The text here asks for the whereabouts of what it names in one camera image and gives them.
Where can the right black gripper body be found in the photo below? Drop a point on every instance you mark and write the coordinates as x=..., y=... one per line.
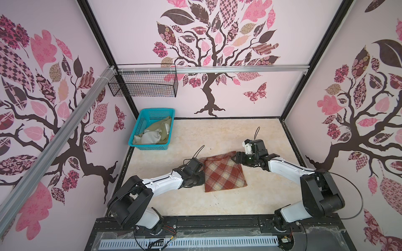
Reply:
x=240, y=157

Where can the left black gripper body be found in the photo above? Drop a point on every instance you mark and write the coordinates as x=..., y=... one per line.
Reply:
x=197, y=179

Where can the red plaid skirt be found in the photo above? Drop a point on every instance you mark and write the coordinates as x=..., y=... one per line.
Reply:
x=223, y=173

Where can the olive and white skirt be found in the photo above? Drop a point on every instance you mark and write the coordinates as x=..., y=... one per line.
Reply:
x=157, y=133

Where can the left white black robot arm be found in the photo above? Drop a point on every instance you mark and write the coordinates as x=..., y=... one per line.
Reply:
x=129, y=205

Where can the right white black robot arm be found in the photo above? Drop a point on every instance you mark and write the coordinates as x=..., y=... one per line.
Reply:
x=320, y=194

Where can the teal plastic basket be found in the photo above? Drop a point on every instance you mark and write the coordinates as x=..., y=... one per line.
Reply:
x=146, y=118

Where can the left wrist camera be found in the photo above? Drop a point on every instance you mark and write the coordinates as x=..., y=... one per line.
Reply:
x=194, y=165

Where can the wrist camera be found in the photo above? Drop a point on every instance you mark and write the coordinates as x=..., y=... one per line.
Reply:
x=194, y=165
x=255, y=147

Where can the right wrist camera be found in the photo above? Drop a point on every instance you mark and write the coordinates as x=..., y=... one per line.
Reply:
x=255, y=147

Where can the white slotted cable duct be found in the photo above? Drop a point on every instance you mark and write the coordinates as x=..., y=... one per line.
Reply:
x=187, y=243

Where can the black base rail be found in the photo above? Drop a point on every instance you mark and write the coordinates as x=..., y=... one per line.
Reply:
x=324, y=234

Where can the black wire basket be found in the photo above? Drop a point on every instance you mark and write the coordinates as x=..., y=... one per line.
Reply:
x=145, y=80

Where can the aluminium rail back wall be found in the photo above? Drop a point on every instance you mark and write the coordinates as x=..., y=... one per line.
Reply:
x=230, y=69

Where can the aluminium rail wall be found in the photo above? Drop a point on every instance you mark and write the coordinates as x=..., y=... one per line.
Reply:
x=230, y=69
x=19, y=195

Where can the aluminium rail left wall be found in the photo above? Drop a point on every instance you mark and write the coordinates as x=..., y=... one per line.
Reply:
x=19, y=195

